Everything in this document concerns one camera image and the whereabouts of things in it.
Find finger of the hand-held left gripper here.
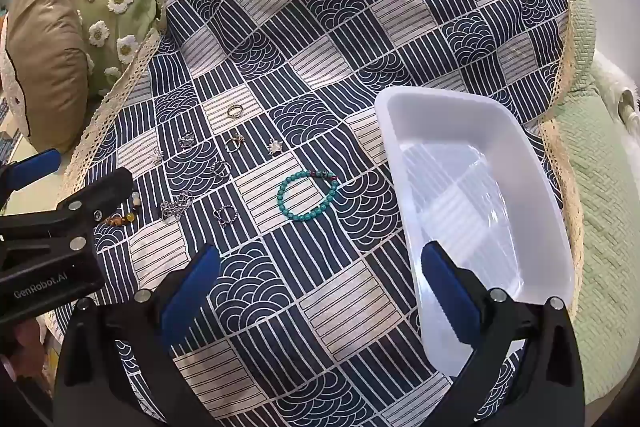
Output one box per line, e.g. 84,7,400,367
0,167,135,260
0,149,62,194

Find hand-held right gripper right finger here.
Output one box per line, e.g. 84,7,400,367
420,240,587,427

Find white plastic container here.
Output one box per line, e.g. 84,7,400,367
374,87,576,378

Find dark beaded ring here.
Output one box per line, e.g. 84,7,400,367
212,204,236,227

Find white fluffy cloth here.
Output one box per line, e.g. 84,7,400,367
592,52,640,132

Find brown amber bead bracelet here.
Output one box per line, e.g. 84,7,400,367
92,191,141,227

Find blue white patterned cloth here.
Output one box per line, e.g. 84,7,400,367
50,0,586,427

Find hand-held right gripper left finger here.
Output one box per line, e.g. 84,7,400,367
52,244,223,427

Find turquoise bead bracelet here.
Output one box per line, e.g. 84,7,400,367
276,169,342,223

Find silver chain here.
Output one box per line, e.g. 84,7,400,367
159,191,195,222

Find tan pillow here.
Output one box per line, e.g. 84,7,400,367
0,0,101,155

